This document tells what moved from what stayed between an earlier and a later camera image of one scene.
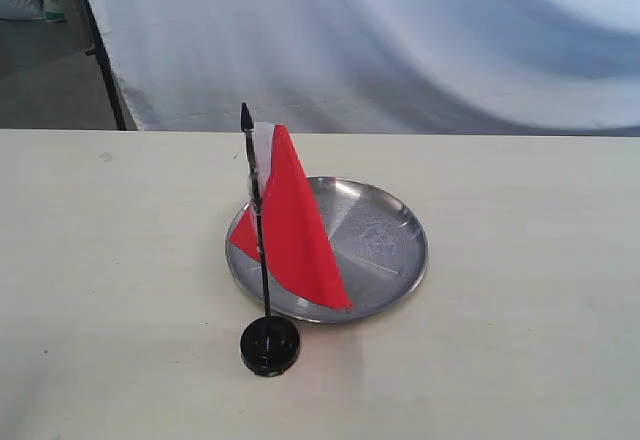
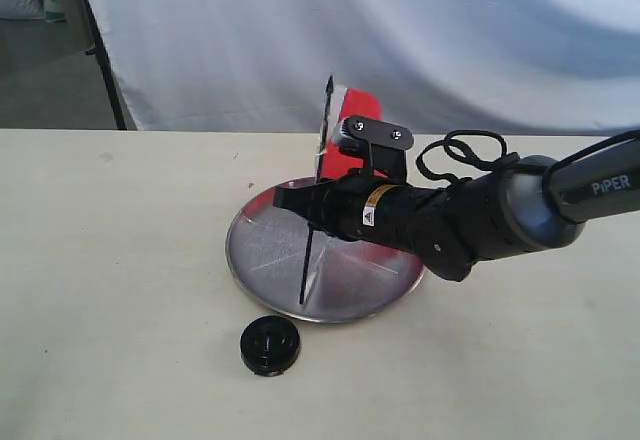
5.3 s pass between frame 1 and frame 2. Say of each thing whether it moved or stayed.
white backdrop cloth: stayed
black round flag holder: stayed
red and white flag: moved
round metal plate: stayed
